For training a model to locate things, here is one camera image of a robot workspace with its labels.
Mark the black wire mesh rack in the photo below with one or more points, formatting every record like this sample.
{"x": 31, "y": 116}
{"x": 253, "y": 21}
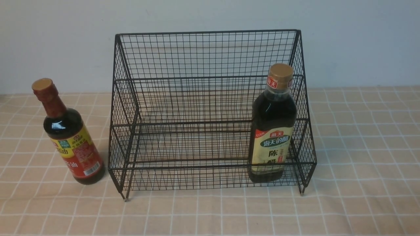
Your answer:
{"x": 182, "y": 103}

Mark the beige checked tablecloth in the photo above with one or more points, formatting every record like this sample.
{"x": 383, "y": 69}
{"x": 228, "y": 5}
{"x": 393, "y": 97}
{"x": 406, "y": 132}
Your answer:
{"x": 366, "y": 181}

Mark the cream label vinegar bottle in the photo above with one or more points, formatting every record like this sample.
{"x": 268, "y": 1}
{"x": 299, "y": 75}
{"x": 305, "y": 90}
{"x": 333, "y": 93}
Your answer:
{"x": 274, "y": 113}

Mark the red label soy sauce bottle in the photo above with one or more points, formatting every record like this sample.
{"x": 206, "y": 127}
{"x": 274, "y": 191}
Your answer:
{"x": 69, "y": 135}

